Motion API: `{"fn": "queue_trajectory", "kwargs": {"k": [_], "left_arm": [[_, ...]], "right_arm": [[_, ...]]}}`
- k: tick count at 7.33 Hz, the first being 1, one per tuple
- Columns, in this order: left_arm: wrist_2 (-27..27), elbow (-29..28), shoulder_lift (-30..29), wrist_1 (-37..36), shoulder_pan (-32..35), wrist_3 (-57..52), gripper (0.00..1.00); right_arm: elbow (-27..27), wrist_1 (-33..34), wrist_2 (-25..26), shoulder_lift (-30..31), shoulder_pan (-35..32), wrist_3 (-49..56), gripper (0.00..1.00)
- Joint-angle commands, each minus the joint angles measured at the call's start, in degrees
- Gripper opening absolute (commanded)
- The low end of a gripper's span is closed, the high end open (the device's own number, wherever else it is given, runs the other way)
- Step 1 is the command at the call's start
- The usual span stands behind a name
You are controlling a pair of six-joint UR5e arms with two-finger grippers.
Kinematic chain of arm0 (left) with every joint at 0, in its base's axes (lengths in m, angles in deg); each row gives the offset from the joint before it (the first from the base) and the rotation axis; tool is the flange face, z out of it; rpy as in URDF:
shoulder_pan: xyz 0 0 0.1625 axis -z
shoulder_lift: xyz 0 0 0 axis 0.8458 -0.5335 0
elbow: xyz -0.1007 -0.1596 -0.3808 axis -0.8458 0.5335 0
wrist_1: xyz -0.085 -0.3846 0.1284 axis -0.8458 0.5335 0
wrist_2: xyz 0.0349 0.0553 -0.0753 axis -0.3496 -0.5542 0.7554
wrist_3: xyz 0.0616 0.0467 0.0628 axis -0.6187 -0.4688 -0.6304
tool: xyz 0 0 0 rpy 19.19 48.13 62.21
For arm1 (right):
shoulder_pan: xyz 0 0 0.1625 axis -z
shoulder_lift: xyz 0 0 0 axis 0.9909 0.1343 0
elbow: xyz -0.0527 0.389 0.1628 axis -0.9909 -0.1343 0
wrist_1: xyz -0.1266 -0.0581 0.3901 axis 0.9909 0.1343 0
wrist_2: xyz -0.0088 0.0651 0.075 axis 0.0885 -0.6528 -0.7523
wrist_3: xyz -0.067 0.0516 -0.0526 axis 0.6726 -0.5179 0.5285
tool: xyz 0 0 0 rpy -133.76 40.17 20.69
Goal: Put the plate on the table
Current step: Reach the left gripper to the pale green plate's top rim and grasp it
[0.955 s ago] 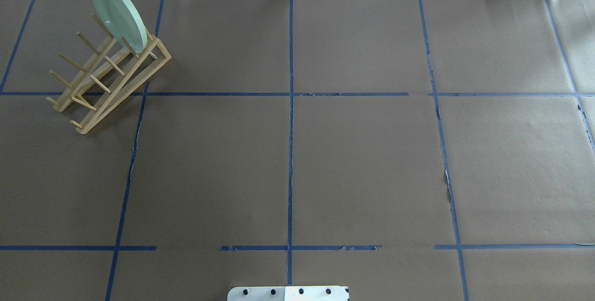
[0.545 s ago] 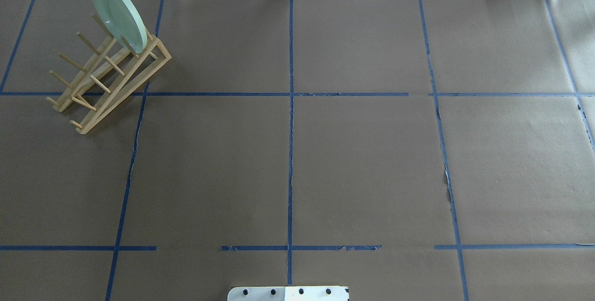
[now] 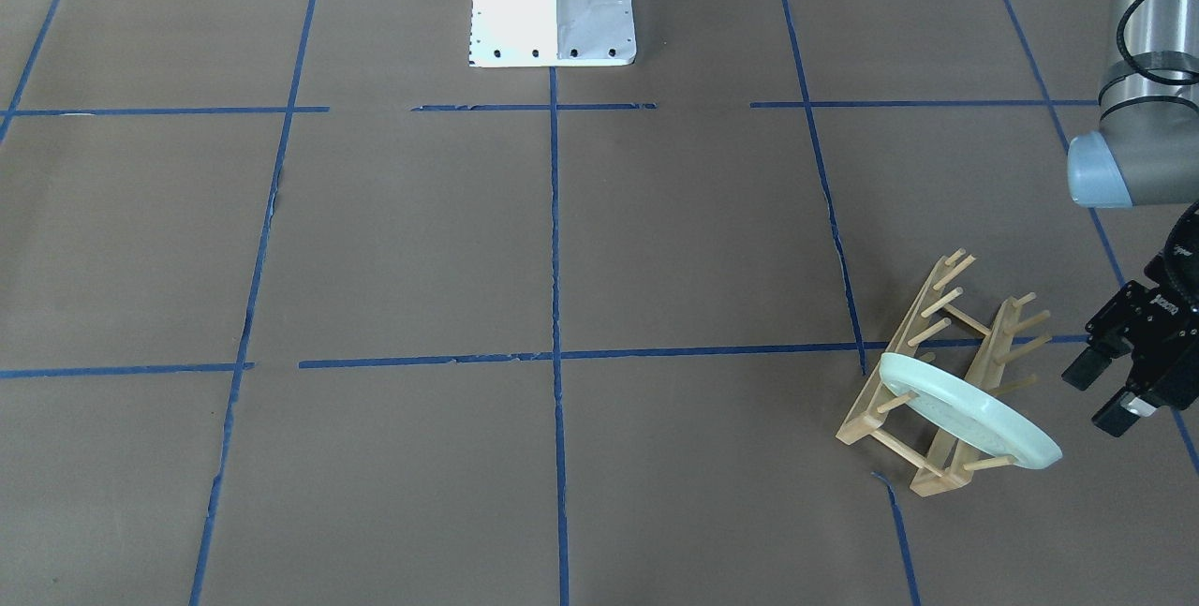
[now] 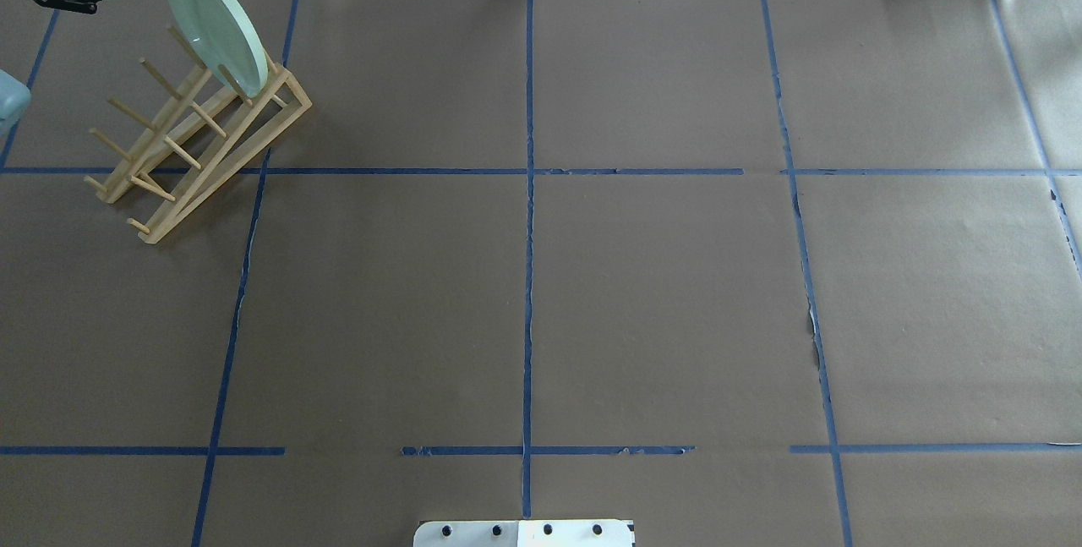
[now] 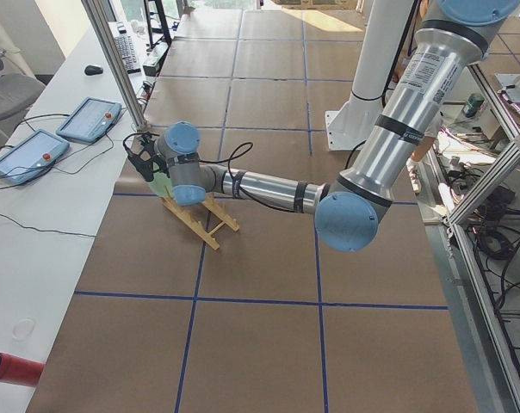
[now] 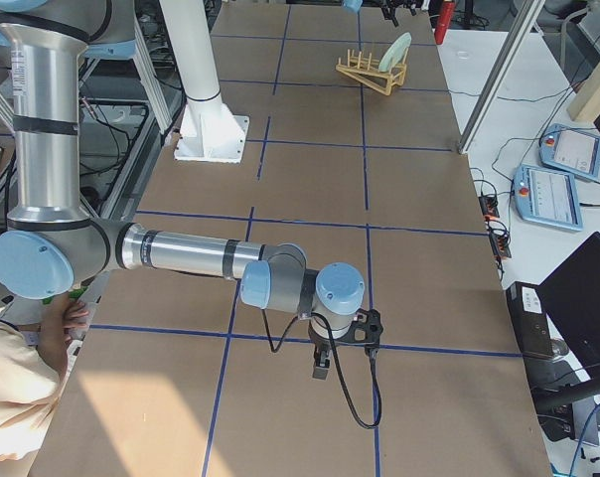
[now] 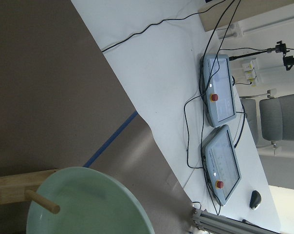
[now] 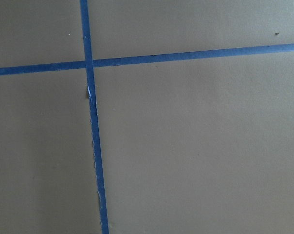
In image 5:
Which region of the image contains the pale green plate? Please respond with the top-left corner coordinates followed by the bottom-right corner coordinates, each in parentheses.
top-left (149, 172), bottom-right (173, 198)

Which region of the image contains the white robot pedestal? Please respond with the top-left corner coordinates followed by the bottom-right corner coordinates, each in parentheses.
top-left (325, 0), bottom-right (417, 151)

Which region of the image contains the black computer mouse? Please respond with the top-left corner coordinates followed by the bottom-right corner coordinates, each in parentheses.
top-left (84, 65), bottom-right (103, 76)

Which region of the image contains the black camera cable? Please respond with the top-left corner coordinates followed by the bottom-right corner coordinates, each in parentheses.
top-left (122, 131), bottom-right (255, 203)

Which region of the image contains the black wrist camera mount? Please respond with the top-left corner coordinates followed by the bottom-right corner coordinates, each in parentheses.
top-left (122, 132), bottom-right (165, 182)

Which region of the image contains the aluminium frame post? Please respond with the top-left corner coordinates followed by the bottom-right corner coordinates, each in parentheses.
top-left (81, 0), bottom-right (149, 132)

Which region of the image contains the far blue teach pendant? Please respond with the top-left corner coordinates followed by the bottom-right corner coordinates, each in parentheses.
top-left (56, 96), bottom-right (122, 143)

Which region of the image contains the near blue teach pendant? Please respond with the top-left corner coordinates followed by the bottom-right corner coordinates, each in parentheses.
top-left (0, 129), bottom-right (70, 184)

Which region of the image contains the green can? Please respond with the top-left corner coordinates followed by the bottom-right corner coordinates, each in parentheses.
top-left (461, 93), bottom-right (485, 119)

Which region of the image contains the blue teach pendant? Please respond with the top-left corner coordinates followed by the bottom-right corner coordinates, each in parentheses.
top-left (0, 129), bottom-right (70, 184)
top-left (56, 96), bottom-right (122, 143)

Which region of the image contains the grey office chair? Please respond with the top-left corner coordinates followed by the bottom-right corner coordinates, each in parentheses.
top-left (0, 73), bottom-right (46, 143)

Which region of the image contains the black keyboard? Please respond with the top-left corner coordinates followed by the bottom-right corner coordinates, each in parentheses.
top-left (114, 34), bottom-right (140, 73)

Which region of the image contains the wooden plate rack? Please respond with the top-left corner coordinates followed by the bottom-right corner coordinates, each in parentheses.
top-left (161, 194), bottom-right (239, 250)

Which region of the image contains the aluminium frame rack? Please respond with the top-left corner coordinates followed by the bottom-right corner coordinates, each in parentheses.
top-left (430, 54), bottom-right (520, 412)

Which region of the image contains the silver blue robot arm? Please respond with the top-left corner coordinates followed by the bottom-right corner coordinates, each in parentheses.
top-left (153, 1), bottom-right (517, 252)

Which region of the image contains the red cylinder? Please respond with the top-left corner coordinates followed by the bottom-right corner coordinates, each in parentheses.
top-left (0, 352), bottom-right (45, 387)

